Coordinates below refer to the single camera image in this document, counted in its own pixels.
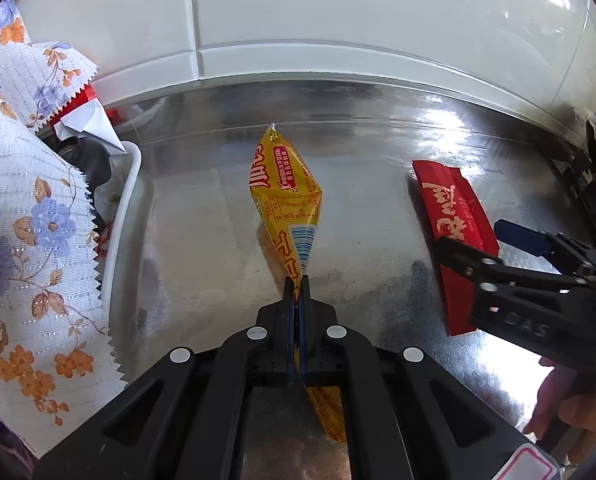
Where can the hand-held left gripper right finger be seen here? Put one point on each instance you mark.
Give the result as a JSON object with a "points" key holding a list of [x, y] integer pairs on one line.
{"points": [[305, 305]]}

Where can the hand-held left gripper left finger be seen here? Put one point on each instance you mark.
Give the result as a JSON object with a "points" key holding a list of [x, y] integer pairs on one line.
{"points": [[289, 305]]}

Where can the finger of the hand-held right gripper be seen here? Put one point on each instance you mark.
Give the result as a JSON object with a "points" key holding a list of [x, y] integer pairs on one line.
{"points": [[460, 255], [520, 235]]}

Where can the red snack packet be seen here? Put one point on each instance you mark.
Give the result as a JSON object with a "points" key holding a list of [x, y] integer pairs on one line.
{"points": [[448, 200]]}

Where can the yellow snack packet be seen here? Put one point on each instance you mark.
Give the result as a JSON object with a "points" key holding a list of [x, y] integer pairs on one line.
{"points": [[283, 195]]}

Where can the person's right hand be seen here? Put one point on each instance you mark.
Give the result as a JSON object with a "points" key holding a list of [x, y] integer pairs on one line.
{"points": [[588, 412]]}

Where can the white plastic tray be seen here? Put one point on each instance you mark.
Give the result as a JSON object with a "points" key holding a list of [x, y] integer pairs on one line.
{"points": [[128, 195]]}

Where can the black bottle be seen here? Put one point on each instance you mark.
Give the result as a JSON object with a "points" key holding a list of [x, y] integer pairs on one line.
{"points": [[90, 165]]}

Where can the white folded paper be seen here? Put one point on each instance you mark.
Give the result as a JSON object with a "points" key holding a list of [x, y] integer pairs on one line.
{"points": [[95, 122]]}

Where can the floral print cloth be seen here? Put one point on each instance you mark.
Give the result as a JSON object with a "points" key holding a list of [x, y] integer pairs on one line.
{"points": [[28, 240]]}

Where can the red package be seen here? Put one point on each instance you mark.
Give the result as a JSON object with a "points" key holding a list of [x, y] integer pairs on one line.
{"points": [[78, 102]]}

